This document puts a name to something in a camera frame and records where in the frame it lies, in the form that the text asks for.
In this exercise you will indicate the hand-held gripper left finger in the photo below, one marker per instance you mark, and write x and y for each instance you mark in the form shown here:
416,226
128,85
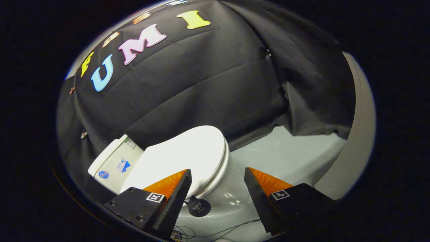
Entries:
174,208

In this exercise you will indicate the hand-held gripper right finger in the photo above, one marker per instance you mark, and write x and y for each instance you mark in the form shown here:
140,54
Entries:
260,205

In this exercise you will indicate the black round pull tag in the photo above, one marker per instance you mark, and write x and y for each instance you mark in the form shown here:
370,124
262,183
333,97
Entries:
199,207

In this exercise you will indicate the white toilet lid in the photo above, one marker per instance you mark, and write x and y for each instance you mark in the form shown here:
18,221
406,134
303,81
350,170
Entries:
181,154

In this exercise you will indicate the silver cloth clip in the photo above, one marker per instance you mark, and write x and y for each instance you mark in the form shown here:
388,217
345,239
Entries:
83,135

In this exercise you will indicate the black backdrop cloth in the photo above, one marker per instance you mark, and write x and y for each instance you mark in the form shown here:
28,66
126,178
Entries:
201,84

